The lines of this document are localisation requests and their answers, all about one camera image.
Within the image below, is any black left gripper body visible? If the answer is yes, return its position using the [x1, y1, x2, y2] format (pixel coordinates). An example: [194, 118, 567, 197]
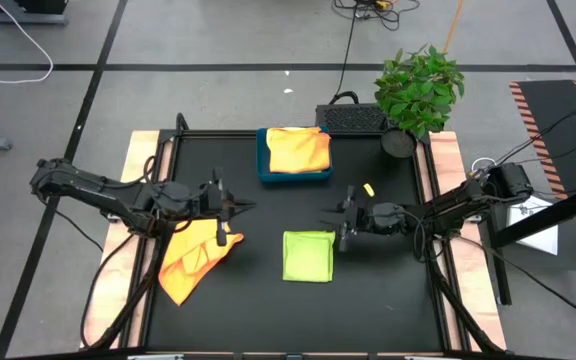
[195, 179, 230, 222]

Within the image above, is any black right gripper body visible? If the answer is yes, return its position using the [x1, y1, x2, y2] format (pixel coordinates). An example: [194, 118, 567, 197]
[346, 199, 375, 234]

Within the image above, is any green microfiber towel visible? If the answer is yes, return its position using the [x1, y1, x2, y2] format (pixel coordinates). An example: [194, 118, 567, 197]
[281, 229, 337, 284]

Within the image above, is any orange microfiber towel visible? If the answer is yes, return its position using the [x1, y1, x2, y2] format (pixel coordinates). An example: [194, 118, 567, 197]
[265, 126, 332, 175]
[157, 219, 245, 307]

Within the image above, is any blue plastic bin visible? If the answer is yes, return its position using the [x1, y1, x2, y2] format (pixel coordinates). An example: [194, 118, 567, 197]
[255, 127, 335, 184]

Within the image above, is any black plant pot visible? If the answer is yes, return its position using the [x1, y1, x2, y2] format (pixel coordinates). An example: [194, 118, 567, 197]
[380, 127, 418, 159]

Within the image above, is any black perforated box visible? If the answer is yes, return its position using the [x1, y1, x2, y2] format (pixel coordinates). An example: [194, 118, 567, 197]
[314, 103, 389, 134]

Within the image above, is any light wooden side board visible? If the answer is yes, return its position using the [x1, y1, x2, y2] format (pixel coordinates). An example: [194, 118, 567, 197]
[80, 130, 174, 351]
[414, 130, 508, 351]

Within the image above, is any green leafy plant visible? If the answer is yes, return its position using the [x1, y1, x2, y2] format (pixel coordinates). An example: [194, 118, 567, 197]
[373, 43, 466, 140]

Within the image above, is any black vertical stand leg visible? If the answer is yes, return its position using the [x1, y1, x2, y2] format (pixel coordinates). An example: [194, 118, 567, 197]
[485, 219, 513, 306]

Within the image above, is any white paper sheet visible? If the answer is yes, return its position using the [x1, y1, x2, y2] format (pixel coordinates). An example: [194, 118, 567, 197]
[505, 193, 560, 256]

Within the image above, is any black diagonal beam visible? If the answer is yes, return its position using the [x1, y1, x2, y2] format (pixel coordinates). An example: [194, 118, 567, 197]
[490, 178, 576, 249]

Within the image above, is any hazard-striped black platform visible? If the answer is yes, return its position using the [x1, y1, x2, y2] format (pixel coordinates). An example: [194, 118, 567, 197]
[509, 79, 576, 201]

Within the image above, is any grey desk foot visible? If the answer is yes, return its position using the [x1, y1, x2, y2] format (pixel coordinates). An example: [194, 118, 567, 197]
[0, 0, 69, 27]

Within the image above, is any black aluminium table frame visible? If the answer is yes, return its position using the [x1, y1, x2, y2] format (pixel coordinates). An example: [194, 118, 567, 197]
[117, 112, 474, 360]

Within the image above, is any white coiled cable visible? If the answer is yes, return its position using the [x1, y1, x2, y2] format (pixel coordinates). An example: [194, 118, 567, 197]
[469, 156, 498, 174]

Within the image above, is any black power cable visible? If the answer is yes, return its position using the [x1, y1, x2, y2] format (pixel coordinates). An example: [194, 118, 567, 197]
[328, 0, 362, 106]

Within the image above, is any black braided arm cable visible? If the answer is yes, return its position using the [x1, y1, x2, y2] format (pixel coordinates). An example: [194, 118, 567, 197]
[78, 232, 137, 350]

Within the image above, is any tangled black cable bundle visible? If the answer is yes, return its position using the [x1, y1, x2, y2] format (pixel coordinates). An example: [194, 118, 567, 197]
[331, 0, 421, 31]

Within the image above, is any thin black floor cable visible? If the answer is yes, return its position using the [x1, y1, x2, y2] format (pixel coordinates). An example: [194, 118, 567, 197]
[455, 234, 576, 329]

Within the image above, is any orange extension cable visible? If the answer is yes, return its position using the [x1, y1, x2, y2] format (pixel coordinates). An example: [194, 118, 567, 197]
[441, 0, 466, 54]

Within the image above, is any white floor cable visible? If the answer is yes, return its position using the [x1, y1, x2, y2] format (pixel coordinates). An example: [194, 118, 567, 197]
[0, 0, 54, 85]

